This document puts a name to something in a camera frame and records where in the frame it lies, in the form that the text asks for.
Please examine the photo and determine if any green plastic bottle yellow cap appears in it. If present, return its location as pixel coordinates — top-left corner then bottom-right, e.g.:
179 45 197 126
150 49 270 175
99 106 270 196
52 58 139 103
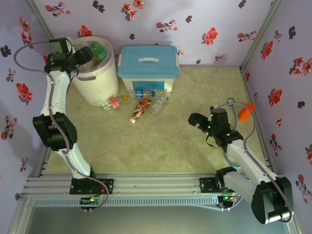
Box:
89 41 108 68

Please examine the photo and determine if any clear bottle red cola label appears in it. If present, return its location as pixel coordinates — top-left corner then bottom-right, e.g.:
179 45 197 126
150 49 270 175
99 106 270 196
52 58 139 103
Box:
100 97 121 114

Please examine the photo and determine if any brown swirl-label bottle white cap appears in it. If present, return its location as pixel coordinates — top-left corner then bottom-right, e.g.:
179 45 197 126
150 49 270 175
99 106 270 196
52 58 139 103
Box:
129 97 152 124

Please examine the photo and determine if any round white plastic bin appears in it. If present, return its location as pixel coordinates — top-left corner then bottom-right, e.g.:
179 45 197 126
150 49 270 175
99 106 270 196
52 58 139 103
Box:
72 36 120 107

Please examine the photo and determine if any orange plastic cup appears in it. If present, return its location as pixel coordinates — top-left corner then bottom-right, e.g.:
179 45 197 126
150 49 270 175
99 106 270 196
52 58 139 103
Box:
238 102 255 122

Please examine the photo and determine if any clear bottle green white label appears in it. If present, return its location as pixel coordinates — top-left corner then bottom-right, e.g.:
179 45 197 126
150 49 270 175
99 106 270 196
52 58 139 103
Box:
148 91 172 116

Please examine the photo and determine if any clear bottle blue label band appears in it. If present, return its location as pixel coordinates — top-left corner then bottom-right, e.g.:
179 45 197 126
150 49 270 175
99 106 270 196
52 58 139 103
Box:
126 89 156 100

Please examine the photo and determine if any white storage box blue lid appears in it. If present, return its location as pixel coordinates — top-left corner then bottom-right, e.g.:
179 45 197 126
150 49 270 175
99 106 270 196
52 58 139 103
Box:
117 44 180 93

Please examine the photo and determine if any small circuit board with LEDs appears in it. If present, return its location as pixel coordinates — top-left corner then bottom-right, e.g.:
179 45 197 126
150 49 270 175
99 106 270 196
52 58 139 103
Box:
79 196 102 205
218 194 241 203

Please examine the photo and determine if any grey metal front panel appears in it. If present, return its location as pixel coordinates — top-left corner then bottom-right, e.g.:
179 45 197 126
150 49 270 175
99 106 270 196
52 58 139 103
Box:
8 196 297 234

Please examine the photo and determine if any grey right arm cable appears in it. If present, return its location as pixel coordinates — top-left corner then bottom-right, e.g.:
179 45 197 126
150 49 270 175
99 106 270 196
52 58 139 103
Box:
214 102 294 224

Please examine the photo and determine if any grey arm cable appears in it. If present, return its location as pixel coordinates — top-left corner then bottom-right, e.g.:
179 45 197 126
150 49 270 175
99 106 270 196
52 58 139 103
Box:
214 102 294 224
14 40 108 213

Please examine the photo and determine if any aluminium side rail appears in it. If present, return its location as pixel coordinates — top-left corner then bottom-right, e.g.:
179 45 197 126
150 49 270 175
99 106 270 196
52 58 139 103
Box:
240 65 277 174
36 146 56 177

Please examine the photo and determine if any aluminium corner post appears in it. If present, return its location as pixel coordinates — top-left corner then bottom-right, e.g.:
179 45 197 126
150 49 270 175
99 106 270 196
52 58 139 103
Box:
240 0 288 71
22 0 54 39

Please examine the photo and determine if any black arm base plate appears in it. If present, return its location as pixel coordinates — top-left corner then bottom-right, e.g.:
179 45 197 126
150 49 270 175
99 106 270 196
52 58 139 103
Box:
199 177 220 194
70 178 115 195

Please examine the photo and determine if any aluminium front frame rail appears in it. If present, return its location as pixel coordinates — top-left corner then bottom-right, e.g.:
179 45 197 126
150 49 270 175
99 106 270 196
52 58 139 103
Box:
24 173 256 195

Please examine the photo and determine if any grey slotted cable duct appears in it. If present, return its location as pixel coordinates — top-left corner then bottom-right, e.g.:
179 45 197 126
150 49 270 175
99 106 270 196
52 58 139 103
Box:
31 196 220 208

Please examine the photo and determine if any grey left arm cable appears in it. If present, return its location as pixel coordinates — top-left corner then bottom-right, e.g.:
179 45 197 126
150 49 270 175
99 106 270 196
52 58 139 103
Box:
14 40 108 213

